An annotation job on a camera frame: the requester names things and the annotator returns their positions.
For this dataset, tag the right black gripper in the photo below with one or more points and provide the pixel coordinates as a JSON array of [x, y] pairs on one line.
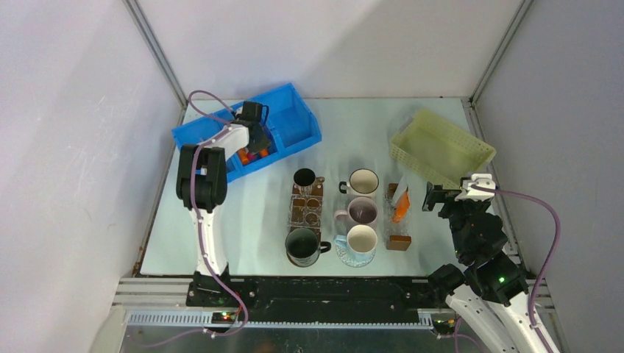
[[447, 196]]

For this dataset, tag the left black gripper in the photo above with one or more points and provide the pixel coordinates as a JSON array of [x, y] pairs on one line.
[[263, 143]]

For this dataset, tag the brown metallic cup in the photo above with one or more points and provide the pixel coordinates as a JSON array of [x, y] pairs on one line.
[[306, 182]]

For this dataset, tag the clear holder with brown lid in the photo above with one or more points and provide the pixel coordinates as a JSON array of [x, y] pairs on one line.
[[396, 236]]

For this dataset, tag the white toothpaste tube dark cap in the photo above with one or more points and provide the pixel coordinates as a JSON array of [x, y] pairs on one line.
[[402, 187]]

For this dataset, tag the brown wooden oval tray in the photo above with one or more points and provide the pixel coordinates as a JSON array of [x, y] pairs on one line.
[[305, 211]]

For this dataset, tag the clear textured two-hole holder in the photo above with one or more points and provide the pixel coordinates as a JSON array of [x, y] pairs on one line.
[[305, 212]]

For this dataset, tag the pink mug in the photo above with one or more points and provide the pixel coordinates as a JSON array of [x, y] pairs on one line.
[[360, 211]]

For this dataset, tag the light blue mug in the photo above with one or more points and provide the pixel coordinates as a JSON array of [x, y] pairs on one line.
[[360, 240]]

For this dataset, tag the cream mug with black rim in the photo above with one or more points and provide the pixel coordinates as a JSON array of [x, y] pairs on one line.
[[362, 182]]

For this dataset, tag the dark green mug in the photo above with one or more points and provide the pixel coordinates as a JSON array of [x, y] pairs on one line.
[[303, 248]]

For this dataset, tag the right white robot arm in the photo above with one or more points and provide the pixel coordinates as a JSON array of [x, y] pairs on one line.
[[491, 294]]

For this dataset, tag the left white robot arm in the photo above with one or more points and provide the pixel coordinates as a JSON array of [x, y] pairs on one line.
[[202, 177]]

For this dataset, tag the clear textured oval tray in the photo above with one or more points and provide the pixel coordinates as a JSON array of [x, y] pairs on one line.
[[354, 262]]

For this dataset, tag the small orange tube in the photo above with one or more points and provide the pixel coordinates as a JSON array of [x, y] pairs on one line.
[[243, 156]]

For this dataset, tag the blue three-compartment bin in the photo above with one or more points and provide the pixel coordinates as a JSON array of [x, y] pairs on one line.
[[291, 127]]

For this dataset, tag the cream perforated basket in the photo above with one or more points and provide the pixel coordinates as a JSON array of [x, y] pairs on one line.
[[438, 150]]

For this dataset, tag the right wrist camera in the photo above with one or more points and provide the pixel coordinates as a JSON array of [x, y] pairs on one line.
[[476, 187]]

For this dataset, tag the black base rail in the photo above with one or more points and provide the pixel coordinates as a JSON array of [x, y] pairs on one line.
[[325, 300]]

